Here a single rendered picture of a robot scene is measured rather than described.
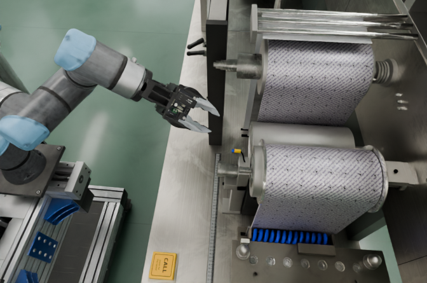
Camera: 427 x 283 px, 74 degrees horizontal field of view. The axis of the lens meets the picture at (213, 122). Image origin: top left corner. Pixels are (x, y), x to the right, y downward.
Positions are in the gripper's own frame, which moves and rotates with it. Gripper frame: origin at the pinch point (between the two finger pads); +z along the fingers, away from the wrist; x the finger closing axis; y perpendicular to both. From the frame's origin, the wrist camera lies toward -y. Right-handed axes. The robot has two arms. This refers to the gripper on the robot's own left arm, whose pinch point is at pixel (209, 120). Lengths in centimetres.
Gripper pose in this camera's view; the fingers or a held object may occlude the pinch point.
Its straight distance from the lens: 70.6
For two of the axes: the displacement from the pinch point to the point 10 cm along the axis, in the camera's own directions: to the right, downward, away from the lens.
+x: 4.7, -8.8, -0.1
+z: 7.7, 4.0, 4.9
